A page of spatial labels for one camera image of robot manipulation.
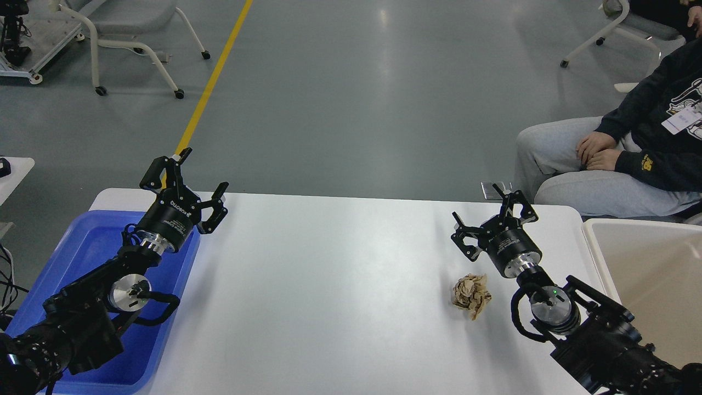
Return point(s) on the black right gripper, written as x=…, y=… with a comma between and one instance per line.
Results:
x=510, y=247

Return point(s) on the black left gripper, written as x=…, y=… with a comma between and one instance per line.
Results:
x=172, y=216

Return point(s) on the brown paper ball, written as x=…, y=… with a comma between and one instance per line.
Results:
x=471, y=294

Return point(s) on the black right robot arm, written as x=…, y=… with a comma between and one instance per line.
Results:
x=593, y=336

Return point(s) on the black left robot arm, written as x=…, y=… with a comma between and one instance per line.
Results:
x=85, y=320

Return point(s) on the metal floor plate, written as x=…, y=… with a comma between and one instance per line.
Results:
x=494, y=191

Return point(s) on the blue plastic bin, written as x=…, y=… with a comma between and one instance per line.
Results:
x=91, y=240

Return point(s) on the white plastic bin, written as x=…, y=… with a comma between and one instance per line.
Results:
x=654, y=270

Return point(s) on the seated person in dark hoodie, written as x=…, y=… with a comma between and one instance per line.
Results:
x=642, y=159

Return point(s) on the white side table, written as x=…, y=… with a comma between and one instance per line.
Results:
x=18, y=168

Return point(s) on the white chair left background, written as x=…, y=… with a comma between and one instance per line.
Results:
x=116, y=24

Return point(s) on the white chair background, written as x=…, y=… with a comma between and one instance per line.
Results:
x=625, y=23
x=116, y=24

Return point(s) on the white chair right background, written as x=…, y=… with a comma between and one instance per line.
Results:
x=625, y=23

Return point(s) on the aluminium frame cart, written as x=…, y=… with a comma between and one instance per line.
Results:
x=33, y=33

